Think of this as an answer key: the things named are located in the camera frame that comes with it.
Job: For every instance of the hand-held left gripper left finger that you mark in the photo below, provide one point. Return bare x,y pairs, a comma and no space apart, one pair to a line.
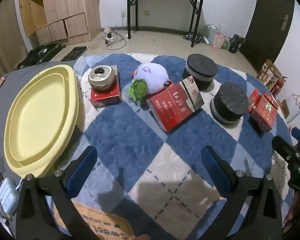
82,172

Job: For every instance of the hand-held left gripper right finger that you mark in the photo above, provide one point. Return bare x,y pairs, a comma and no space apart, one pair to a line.
217,172

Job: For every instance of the clear-wrapped red pack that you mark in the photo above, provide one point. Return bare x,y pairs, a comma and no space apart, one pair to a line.
253,100

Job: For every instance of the yellow plastic tray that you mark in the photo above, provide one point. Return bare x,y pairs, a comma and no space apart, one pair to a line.
37,120

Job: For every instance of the dark foam cylinder grey band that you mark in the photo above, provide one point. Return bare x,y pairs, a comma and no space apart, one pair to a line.
230,100
201,66

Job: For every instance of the red carton with code label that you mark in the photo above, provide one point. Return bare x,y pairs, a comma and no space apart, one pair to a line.
106,99

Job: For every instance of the large red carton silver end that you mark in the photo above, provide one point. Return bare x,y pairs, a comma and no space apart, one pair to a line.
170,107

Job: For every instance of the white plush toy green leaf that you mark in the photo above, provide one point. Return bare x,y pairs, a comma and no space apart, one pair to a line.
152,77

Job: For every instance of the person's right forearm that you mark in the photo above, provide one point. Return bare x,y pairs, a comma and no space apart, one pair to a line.
292,210

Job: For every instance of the white plastic bag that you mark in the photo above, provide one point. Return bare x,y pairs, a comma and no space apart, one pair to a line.
293,107

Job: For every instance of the red fire extinguisher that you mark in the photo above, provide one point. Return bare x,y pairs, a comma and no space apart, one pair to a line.
277,86

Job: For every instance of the blue white checked rug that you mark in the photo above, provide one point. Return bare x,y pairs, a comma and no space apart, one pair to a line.
130,140

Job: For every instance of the printed cardboard boxes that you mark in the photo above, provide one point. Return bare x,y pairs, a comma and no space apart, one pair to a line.
268,72

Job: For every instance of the light blue case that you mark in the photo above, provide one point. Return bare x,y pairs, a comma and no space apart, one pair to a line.
7,196

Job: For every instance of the black bag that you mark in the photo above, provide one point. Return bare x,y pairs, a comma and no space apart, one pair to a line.
236,43

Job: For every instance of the green plastic bag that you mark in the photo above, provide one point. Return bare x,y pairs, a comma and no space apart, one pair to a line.
225,45

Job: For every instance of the black foam insert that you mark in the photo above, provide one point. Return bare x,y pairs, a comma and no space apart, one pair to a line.
73,53

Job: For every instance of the dark door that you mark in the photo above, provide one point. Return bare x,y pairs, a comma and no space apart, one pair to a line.
267,17

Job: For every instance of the pink package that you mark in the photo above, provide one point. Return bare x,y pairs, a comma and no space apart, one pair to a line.
218,41

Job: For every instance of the open black suitcase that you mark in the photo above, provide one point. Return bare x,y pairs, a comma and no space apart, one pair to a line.
40,53

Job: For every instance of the clear plastic bag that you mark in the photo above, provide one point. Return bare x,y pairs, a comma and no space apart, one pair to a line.
213,30

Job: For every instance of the dark patterned cloth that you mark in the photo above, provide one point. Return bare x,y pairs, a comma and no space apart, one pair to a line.
193,38

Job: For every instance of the beige curtain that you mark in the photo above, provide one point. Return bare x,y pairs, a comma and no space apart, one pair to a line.
5,37

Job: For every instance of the wooden wardrobe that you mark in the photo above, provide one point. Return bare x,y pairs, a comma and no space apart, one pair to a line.
62,2

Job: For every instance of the yellow wall outlet plate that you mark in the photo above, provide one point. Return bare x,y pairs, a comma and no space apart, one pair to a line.
146,12

